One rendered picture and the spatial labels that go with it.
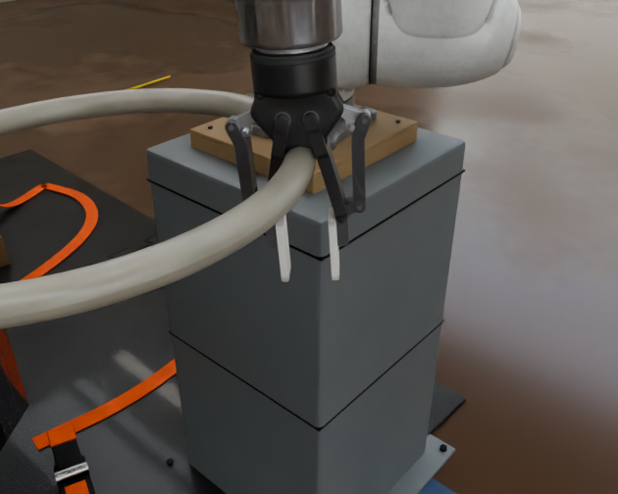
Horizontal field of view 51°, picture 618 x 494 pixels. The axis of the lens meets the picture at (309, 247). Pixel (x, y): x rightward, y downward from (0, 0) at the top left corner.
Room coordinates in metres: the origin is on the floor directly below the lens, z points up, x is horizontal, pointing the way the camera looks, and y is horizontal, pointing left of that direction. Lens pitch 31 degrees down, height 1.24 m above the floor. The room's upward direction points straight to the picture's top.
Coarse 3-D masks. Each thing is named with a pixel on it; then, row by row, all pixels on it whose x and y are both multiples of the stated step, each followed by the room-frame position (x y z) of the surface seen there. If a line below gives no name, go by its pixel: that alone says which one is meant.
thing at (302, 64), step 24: (264, 72) 0.55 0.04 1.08; (288, 72) 0.54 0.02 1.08; (312, 72) 0.54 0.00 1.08; (264, 96) 0.57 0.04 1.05; (288, 96) 0.54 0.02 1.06; (312, 96) 0.56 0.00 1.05; (336, 96) 0.56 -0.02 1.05; (264, 120) 0.57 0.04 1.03; (336, 120) 0.56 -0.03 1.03; (288, 144) 0.56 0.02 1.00
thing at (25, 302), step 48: (96, 96) 0.80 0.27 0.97; (144, 96) 0.79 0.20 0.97; (192, 96) 0.78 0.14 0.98; (240, 96) 0.74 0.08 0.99; (288, 192) 0.48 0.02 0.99; (192, 240) 0.40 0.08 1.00; (240, 240) 0.42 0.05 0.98; (0, 288) 0.35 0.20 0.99; (48, 288) 0.35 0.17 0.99; (96, 288) 0.36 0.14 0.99; (144, 288) 0.37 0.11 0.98
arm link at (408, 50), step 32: (384, 0) 1.00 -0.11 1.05; (416, 0) 0.96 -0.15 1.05; (448, 0) 0.95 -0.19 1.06; (480, 0) 0.96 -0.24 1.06; (512, 0) 0.99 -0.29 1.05; (384, 32) 0.97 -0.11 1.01; (416, 32) 0.96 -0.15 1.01; (448, 32) 0.95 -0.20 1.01; (480, 32) 0.96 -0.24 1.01; (512, 32) 0.97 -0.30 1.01; (384, 64) 0.98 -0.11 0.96; (416, 64) 0.97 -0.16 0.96; (448, 64) 0.96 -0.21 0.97; (480, 64) 0.96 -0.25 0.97
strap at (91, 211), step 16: (32, 192) 2.43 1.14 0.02; (64, 192) 2.43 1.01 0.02; (80, 192) 2.43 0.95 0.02; (96, 208) 2.30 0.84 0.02; (80, 240) 2.04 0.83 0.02; (64, 256) 1.94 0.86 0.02; (32, 272) 1.83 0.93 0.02; (144, 384) 1.30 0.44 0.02; (160, 384) 1.30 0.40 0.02; (112, 400) 1.24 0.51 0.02; (128, 400) 1.24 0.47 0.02; (80, 416) 1.18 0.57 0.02; (96, 416) 1.18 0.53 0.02
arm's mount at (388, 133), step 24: (216, 120) 1.09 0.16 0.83; (384, 120) 1.08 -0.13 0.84; (408, 120) 1.08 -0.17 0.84; (192, 144) 1.04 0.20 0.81; (216, 144) 1.00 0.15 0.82; (264, 144) 0.98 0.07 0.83; (384, 144) 1.00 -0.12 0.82; (408, 144) 1.05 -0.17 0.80; (264, 168) 0.93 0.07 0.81; (312, 192) 0.86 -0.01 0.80
